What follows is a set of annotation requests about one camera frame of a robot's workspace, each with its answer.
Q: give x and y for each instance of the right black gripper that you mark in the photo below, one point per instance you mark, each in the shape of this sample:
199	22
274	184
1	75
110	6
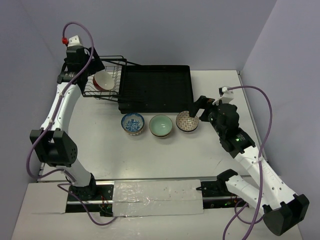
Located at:
202	102

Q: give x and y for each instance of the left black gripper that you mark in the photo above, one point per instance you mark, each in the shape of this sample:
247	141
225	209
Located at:
92	66

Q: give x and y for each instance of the brown patterned white bowl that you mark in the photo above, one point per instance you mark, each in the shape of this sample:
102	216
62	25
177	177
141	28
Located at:
185	123

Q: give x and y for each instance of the red bowl white inside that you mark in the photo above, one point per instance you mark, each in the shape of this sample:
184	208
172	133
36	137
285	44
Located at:
103	81

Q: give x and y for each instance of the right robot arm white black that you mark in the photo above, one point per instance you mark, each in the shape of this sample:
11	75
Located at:
280	207

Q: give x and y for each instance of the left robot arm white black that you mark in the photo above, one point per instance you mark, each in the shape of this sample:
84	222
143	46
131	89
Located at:
51	143

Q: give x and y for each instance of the celadon green bowl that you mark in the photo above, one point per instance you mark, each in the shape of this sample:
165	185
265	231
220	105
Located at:
160	126

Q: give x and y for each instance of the black plastic drain tray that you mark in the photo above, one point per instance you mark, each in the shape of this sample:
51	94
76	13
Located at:
155	89

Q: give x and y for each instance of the blue floral white bowl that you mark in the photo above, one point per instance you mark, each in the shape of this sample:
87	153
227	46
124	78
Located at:
133	123

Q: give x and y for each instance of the white taped cover sheet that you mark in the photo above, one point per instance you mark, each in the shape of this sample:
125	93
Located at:
157	198

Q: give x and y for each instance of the black wire dish rack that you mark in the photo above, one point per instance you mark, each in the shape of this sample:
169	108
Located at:
114	65

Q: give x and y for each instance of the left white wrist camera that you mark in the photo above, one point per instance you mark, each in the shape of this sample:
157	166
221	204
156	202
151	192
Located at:
72	43

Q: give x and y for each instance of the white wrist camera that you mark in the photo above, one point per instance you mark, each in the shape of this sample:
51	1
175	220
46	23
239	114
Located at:
72	43
225	96

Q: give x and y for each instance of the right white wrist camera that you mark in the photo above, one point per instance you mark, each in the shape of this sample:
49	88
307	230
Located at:
225	96

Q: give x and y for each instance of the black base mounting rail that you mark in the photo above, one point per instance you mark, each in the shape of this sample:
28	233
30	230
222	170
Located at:
103	201

